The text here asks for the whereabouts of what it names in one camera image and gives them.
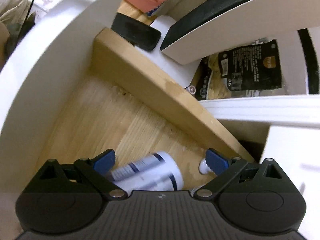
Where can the white supplement bottle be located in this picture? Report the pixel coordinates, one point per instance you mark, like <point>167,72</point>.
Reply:
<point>155,172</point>

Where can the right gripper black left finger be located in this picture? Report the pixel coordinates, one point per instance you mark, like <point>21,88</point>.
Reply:
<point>85,179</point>

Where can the black smartphone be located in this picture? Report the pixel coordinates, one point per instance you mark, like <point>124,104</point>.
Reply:
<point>135,32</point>

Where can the small white knob piece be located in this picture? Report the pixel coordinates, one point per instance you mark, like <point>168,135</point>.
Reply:
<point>204,168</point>

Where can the white drawer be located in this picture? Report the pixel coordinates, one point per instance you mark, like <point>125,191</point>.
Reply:
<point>74,88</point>

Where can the white wooden nightstand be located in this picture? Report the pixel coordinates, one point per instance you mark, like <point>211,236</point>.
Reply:
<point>288,125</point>

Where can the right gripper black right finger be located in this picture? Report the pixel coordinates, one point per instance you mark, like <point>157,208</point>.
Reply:
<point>237,179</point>

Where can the beige tower heater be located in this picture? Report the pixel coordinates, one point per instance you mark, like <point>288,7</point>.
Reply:
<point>218,25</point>

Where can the black printed snack bag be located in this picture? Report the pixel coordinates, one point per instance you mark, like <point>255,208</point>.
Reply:
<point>246,71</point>

